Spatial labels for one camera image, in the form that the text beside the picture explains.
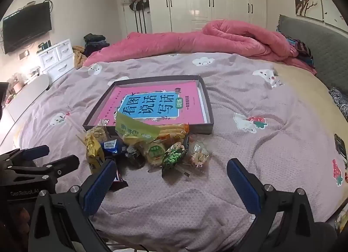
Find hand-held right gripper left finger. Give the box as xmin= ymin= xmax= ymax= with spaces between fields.
xmin=27 ymin=159 xmax=118 ymax=252

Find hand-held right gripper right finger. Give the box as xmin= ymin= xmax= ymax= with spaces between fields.
xmin=226 ymin=158 xmax=327 ymax=252

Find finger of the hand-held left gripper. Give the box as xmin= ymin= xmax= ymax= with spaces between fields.
xmin=0 ymin=145 xmax=50 ymax=165
xmin=5 ymin=155 xmax=80 ymax=184

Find long yellow cake packet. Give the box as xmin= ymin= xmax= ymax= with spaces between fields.
xmin=85 ymin=134 xmax=106 ymax=175

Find blue snack packet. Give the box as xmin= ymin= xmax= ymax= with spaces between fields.
xmin=100 ymin=139 xmax=128 ymax=157

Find dark shiny snack packet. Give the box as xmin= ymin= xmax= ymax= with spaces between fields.
xmin=124 ymin=145 xmax=146 ymax=170

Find clear cracker packet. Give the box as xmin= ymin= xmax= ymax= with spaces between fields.
xmin=185 ymin=139 xmax=211 ymax=171

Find round pastry packet green label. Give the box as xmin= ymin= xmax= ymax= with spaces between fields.
xmin=141 ymin=140 xmax=167 ymax=167

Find green yellow chips packet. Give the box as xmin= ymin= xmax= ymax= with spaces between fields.
xmin=115 ymin=112 xmax=161 ymax=146

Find dark shallow cardboard box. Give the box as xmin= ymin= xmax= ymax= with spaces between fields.
xmin=82 ymin=74 xmax=215 ymax=135

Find green pea snack packet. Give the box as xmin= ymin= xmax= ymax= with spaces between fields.
xmin=161 ymin=135 xmax=190 ymax=178

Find orange biscuit stick packet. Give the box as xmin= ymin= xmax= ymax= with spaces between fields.
xmin=152 ymin=123 xmax=190 ymax=146

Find person's left hand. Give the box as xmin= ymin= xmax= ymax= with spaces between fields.
xmin=5 ymin=207 xmax=31 ymax=242

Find mauve printed bedsheet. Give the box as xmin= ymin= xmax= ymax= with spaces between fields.
xmin=0 ymin=51 xmax=348 ymax=252

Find white side table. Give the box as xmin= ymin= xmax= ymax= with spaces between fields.
xmin=5 ymin=74 xmax=51 ymax=122

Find pile of small desk items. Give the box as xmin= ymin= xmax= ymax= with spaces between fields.
xmin=8 ymin=68 xmax=41 ymax=89

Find white drawer cabinet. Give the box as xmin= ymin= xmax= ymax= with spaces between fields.
xmin=37 ymin=39 xmax=75 ymax=84

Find yellow brown plush cloth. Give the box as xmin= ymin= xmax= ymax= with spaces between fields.
xmin=72 ymin=46 xmax=87 ymax=70

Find dark rectangular object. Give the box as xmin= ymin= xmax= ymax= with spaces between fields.
xmin=334 ymin=134 xmax=348 ymax=169

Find pink book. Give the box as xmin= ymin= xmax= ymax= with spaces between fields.
xmin=96 ymin=81 xmax=208 ymax=124

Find beige bed sheet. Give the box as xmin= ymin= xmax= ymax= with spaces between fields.
xmin=272 ymin=61 xmax=348 ymax=146

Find dark clothes pile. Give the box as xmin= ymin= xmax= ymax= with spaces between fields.
xmin=83 ymin=33 xmax=109 ymax=56

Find dark patterned pillow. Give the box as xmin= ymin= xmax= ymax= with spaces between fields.
xmin=329 ymin=87 xmax=348 ymax=120

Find striped dark clothes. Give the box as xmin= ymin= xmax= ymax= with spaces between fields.
xmin=281 ymin=34 xmax=314 ymax=67

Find pink quilt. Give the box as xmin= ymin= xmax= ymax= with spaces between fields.
xmin=83 ymin=19 xmax=317 ymax=75

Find grey padded headboard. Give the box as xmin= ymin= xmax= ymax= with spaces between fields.
xmin=277 ymin=15 xmax=348 ymax=97

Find black wall television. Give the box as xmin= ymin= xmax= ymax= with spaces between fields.
xmin=2 ymin=2 xmax=53 ymax=54

